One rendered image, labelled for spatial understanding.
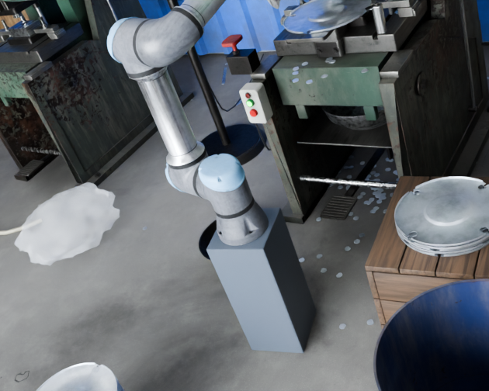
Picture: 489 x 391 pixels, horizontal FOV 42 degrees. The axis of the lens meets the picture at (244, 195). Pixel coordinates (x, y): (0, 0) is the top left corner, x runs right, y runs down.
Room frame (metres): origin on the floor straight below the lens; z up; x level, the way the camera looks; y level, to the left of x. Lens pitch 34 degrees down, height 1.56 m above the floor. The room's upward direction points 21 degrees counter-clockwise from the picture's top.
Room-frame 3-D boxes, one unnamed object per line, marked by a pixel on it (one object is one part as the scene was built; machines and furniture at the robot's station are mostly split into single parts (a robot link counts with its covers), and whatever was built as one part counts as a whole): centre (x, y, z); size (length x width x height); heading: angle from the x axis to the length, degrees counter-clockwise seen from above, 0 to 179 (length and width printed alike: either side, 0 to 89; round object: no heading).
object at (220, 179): (1.51, 0.04, 0.62); 0.13 x 0.12 x 0.14; 34
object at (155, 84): (1.62, 0.11, 0.82); 0.15 x 0.12 x 0.55; 34
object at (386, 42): (2.08, -0.55, 0.68); 0.45 x 0.30 x 0.06; 47
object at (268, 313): (1.51, 0.04, 0.23); 0.18 x 0.18 x 0.45; 59
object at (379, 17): (1.87, -0.59, 0.75); 0.03 x 0.03 x 0.10; 47
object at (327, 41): (1.95, -0.43, 0.72); 0.25 x 0.14 x 0.14; 137
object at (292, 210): (2.37, -0.45, 0.45); 0.92 x 0.12 x 0.90; 137
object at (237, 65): (2.13, -0.17, 0.62); 0.10 x 0.06 x 0.20; 47
